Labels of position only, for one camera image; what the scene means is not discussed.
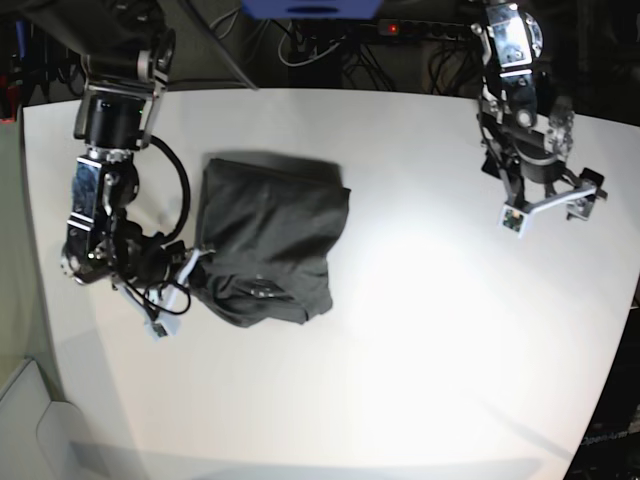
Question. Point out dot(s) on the black power strip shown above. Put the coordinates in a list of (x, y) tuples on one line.
[(424, 30)]

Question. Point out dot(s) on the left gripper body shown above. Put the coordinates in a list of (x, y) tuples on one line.
[(578, 194)]

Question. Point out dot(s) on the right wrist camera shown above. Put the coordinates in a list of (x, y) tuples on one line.
[(162, 328)]

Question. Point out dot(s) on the red clamp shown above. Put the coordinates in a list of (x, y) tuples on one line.
[(10, 100)]

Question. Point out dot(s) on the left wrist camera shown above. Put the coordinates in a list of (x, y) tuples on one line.
[(514, 220)]

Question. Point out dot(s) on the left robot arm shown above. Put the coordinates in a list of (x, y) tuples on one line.
[(526, 127)]

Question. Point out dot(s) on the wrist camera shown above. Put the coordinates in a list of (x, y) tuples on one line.
[(514, 220), (162, 328)]

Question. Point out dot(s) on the white side table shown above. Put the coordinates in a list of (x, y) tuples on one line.
[(42, 438)]

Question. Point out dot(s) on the dark grey t-shirt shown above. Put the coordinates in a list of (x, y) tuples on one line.
[(265, 225)]

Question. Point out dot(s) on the blue box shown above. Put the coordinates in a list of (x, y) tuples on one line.
[(311, 9)]

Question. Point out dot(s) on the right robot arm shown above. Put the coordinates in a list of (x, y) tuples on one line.
[(126, 50)]

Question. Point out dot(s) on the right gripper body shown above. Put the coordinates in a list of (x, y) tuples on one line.
[(162, 303)]

